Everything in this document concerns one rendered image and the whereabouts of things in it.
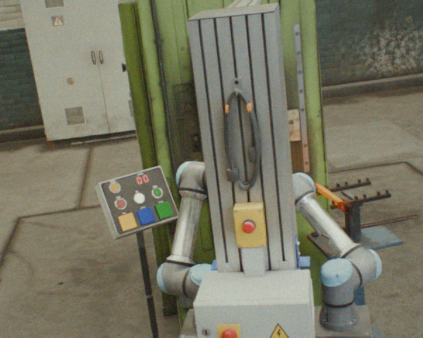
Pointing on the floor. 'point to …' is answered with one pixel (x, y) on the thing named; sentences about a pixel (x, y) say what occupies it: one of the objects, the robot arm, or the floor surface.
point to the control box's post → (147, 283)
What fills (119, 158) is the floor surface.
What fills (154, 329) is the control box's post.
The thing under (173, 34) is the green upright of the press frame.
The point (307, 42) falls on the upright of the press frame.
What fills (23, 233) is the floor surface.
